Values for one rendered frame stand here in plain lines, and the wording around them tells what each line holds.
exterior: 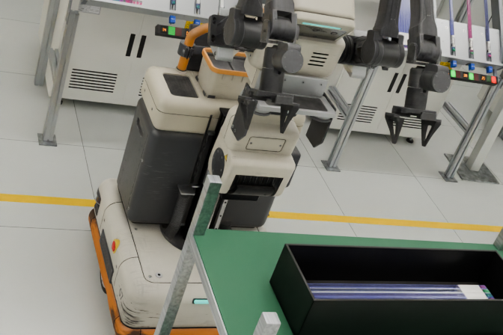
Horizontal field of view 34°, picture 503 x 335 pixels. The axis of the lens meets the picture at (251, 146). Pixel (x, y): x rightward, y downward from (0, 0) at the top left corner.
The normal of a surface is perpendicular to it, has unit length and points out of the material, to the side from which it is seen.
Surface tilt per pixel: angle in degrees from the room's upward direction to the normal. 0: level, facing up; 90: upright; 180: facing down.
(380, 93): 90
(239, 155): 8
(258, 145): 98
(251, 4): 65
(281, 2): 45
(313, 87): 90
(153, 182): 90
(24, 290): 0
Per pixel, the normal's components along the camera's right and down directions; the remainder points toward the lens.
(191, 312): 0.30, 0.57
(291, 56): 0.40, 0.15
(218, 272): 0.29, -0.82
